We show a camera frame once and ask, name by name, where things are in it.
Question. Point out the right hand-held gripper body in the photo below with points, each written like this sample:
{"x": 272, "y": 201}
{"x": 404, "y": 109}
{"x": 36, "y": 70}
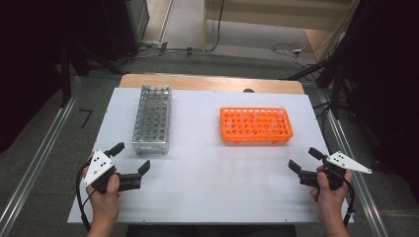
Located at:
{"x": 349, "y": 163}

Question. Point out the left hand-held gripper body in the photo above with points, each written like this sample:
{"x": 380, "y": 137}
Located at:
{"x": 99, "y": 168}

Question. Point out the silver metal test tube rack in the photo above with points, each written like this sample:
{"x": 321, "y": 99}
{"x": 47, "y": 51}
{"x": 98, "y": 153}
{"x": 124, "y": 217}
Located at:
{"x": 152, "y": 118}

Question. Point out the orange plastic test tube rack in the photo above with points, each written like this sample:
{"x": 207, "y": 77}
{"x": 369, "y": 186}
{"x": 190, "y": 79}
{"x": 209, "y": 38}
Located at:
{"x": 255, "y": 131}

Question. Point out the person's left hand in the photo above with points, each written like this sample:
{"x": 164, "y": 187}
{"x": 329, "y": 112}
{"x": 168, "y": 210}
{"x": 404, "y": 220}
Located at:
{"x": 105, "y": 205}

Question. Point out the person's right hand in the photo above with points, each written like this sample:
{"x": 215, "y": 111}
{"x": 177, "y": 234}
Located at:
{"x": 331, "y": 205}

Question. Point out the white table board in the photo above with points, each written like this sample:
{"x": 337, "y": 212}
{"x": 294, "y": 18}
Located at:
{"x": 204, "y": 184}

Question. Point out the black metal stand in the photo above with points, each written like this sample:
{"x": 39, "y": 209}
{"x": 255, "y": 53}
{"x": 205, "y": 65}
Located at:
{"x": 336, "y": 85}
{"x": 66, "y": 75}

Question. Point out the dark curtain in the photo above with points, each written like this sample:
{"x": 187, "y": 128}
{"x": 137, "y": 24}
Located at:
{"x": 29, "y": 65}
{"x": 388, "y": 82}

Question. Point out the wooden table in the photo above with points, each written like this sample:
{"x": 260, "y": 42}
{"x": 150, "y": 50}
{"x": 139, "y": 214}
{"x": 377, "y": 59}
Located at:
{"x": 210, "y": 83}

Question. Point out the black cabinet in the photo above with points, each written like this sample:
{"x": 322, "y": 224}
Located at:
{"x": 125, "y": 26}

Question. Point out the metal floor rail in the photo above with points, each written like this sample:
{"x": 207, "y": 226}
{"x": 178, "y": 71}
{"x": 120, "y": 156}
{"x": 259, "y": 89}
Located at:
{"x": 357, "y": 184}
{"x": 39, "y": 154}

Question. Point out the beige wooden frame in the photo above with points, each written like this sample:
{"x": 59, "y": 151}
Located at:
{"x": 280, "y": 19}

